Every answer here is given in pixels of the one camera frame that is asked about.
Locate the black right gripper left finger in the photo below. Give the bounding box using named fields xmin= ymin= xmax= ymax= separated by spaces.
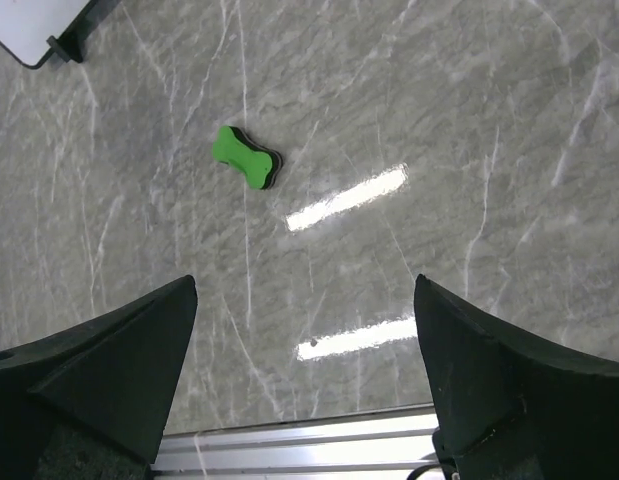
xmin=0 ymin=275 xmax=197 ymax=479

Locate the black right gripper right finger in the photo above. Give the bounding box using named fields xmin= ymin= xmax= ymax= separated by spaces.
xmin=414 ymin=275 xmax=619 ymax=479

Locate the green whiteboard eraser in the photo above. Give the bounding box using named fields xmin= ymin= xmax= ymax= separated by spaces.
xmin=212 ymin=126 xmax=283 ymax=190

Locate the small white whiteboard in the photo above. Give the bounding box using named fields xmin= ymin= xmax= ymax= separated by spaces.
xmin=0 ymin=0 xmax=117 ymax=70

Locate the aluminium front rail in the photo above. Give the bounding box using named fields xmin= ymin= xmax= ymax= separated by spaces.
xmin=151 ymin=405 xmax=446 ymax=479

